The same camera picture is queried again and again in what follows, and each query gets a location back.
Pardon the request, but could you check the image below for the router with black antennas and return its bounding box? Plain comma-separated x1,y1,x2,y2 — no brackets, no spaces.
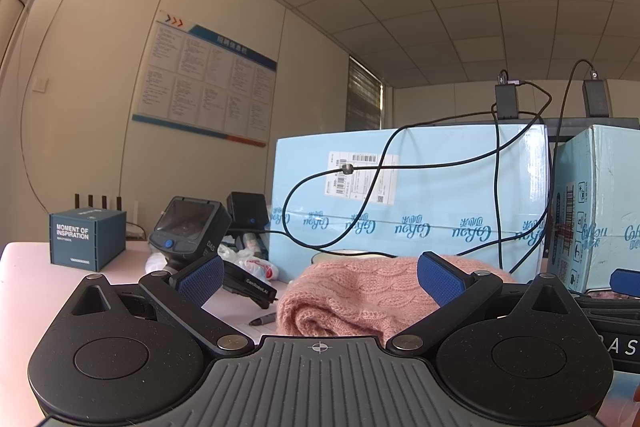
74,193,151,241

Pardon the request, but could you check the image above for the black device with blue button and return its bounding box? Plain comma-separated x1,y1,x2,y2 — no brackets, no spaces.
140,196,279,311

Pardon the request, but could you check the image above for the black cable with ferrite bead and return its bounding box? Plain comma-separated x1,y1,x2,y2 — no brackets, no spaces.
282,80,553,253

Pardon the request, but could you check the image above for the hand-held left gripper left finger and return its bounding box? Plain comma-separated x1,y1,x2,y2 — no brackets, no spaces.
65,254,256,355

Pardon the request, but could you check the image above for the wall poster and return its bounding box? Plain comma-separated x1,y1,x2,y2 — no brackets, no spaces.
131,10,278,148

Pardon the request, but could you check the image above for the white plastic bag red print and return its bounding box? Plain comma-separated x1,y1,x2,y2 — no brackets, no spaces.
220,246,281,283

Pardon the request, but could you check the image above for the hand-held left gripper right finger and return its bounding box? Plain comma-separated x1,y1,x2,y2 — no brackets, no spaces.
385,251,576,355

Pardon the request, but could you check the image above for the black power adapter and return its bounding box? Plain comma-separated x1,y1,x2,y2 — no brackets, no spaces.
582,67,611,118
493,69,522,120

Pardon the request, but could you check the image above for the small dark blue box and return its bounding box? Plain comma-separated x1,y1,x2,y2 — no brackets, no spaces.
49,208,127,272

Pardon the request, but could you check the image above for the black camera cube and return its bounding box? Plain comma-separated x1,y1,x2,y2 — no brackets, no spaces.
226,192,270,231

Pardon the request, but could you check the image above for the light blue box with barcode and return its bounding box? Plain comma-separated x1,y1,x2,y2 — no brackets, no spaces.
546,124,640,294

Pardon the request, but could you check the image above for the pink knitted sweater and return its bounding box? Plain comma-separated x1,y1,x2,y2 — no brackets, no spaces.
276,255,516,338

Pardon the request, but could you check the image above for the window blind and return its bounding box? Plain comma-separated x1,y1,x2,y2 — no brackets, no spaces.
346,56,385,132

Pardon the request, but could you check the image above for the large light blue cardboard box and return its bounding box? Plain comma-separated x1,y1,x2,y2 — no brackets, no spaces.
268,123,551,283

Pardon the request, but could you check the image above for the crumpled white tissue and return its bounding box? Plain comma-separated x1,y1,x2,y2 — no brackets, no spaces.
144,252,171,274

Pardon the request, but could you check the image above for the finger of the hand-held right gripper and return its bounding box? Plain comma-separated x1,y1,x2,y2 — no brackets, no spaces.
609,269,640,294

